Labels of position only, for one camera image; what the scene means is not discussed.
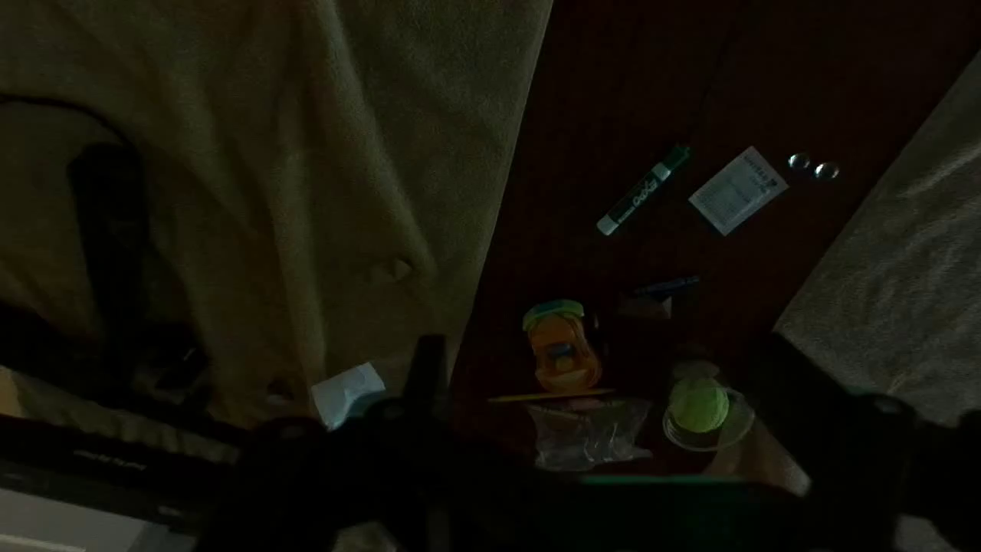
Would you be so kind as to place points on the yellow wooden pencil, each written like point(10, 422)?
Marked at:
point(541, 396)

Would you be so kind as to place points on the beige folded towel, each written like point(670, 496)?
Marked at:
point(910, 277)

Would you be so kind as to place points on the olive towel under keyboard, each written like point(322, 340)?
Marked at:
point(308, 155)

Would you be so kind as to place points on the white crumpled tissue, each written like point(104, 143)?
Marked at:
point(345, 393)

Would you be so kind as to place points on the green white marker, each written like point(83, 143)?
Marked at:
point(644, 191)

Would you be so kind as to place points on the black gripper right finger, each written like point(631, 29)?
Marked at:
point(882, 471)

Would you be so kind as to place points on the small white card packet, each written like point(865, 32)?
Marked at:
point(737, 191)

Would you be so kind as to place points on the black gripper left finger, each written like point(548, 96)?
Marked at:
point(430, 449)

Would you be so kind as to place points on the brown wooden block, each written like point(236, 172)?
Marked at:
point(642, 308)

